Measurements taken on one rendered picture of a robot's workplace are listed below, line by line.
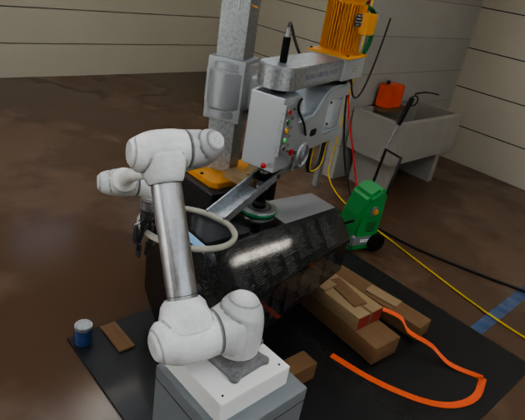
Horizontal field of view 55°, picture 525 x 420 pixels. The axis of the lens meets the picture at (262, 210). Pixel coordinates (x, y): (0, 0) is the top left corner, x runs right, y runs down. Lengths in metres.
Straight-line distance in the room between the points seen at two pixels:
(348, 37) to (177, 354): 2.19
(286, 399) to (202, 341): 0.43
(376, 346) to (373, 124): 2.87
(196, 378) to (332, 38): 2.16
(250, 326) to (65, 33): 7.37
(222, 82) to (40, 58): 5.55
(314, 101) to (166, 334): 1.88
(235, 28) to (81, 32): 5.63
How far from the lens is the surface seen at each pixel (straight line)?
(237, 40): 3.33
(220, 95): 3.34
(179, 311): 1.61
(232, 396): 1.76
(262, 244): 2.77
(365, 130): 5.61
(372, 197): 4.33
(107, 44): 8.99
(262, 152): 2.76
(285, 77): 2.62
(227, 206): 2.73
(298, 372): 2.98
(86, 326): 3.13
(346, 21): 3.20
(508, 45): 7.28
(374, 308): 3.43
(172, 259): 1.62
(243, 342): 1.72
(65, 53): 8.72
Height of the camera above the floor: 2.18
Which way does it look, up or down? 27 degrees down
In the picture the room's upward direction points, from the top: 10 degrees clockwise
